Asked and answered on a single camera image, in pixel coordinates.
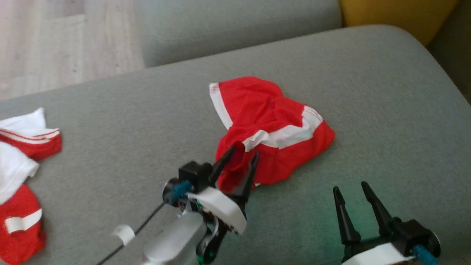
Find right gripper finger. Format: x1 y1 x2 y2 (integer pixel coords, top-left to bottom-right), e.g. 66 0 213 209
333 186 361 245
361 181 394 236

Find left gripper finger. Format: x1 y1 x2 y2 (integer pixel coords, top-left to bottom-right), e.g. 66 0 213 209
210 145 236 184
231 153 259 202

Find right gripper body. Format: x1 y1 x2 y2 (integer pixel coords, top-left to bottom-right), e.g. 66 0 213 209
341 219 441 265

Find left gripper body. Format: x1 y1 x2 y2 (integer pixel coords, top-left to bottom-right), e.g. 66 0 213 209
163 161 247 235

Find red shorts with white bands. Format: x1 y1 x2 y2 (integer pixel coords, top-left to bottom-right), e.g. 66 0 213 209
209 76 336 193

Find red shirt with white sleeves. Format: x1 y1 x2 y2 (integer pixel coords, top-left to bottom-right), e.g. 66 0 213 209
0 108 62 265

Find teal connector plug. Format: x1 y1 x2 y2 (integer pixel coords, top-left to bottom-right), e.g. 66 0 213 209
171 180 193 204
412 245 438 265

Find white tape tag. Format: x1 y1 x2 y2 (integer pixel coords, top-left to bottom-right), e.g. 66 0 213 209
111 225 136 246

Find large grey sofa seat cushion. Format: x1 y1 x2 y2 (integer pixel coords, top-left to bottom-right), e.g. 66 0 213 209
0 25 471 265

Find grey sofa cushion with seam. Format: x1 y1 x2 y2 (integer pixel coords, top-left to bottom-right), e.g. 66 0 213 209
134 0 343 68

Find yellow cushion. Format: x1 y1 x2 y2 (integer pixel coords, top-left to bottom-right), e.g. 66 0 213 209
339 0 459 47

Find thin black cable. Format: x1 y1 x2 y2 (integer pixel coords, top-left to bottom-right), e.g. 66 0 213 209
97 202 166 265

